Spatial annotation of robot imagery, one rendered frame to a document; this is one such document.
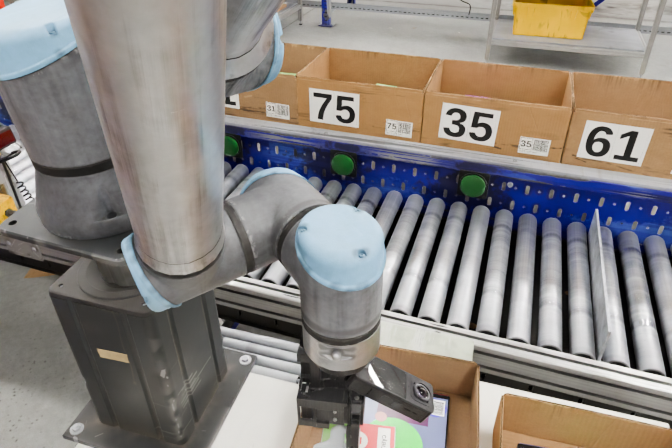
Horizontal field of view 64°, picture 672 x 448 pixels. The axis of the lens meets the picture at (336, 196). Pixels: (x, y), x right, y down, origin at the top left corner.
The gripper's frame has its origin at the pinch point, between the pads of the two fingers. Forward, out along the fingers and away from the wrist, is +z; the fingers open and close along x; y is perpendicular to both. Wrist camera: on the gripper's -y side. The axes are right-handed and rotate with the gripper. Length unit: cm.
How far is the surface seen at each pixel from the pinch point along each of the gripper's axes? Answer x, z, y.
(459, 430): -16.1, 17.4, -16.9
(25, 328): -94, 93, 142
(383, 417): -15.3, 14.9, -3.4
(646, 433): -14.3, 10.3, -45.5
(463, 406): -21.2, 17.4, -17.9
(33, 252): -62, 24, 95
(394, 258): -64, 18, -4
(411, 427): -14.0, 14.9, -8.3
